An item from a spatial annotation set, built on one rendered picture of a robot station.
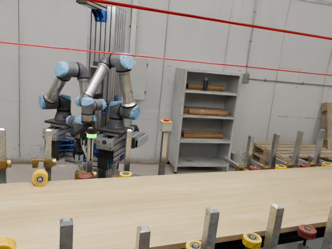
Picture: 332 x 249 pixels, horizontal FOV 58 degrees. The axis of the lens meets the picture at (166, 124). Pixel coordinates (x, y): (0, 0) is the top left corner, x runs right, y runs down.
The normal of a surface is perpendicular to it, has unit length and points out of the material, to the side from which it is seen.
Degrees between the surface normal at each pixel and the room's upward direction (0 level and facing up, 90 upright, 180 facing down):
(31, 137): 90
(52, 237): 0
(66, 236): 90
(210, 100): 90
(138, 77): 90
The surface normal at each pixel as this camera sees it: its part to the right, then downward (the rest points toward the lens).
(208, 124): 0.26, 0.22
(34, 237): 0.09, -0.97
